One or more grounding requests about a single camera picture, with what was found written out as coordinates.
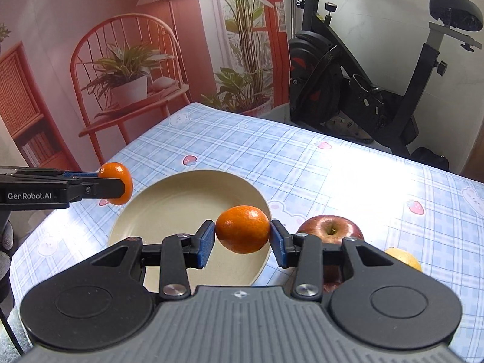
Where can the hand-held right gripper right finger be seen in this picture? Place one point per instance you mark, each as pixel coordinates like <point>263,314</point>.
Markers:
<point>278,247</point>

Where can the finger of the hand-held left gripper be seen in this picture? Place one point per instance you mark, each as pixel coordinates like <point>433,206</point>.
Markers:
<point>81,175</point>
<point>106,189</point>

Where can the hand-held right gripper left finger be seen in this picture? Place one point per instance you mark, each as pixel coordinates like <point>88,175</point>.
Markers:
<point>206,245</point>

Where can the small orange mandarin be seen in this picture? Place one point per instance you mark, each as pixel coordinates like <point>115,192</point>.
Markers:
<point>115,170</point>

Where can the large orange mandarin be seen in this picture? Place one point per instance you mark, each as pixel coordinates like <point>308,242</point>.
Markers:
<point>242,229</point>

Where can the cream round plate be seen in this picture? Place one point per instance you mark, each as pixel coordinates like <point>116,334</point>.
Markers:
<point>170,204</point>

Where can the person's left hand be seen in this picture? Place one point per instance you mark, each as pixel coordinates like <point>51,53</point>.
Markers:
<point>5,236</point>

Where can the red apple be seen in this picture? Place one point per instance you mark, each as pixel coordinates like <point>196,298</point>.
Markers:
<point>317,230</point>

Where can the blue checkered tablecloth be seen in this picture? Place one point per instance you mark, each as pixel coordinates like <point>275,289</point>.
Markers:
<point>302,158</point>

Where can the round yellow orange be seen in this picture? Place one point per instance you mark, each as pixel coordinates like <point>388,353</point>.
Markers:
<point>406,259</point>

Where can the brown shoe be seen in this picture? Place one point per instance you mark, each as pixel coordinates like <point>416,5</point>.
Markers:
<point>348,128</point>

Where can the black exercise bike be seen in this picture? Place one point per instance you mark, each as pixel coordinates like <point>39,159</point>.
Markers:
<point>332,83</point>

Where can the black bag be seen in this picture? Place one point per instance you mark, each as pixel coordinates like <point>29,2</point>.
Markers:
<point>431,158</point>

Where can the brown wooden door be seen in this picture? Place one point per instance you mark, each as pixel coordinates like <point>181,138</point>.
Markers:
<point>475,155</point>

